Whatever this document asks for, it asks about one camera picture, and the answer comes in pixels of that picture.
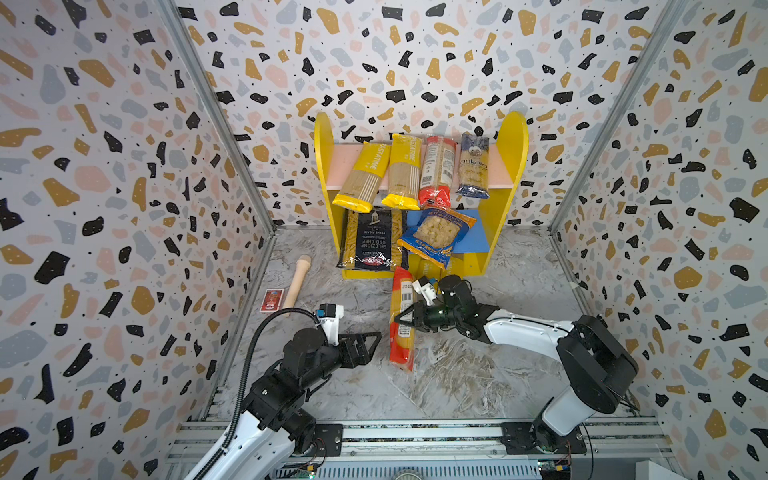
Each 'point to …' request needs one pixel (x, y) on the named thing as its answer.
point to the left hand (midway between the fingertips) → (371, 334)
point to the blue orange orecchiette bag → (436, 234)
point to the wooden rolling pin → (302, 266)
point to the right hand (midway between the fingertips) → (393, 316)
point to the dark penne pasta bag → (369, 240)
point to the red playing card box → (272, 300)
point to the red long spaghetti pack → (402, 333)
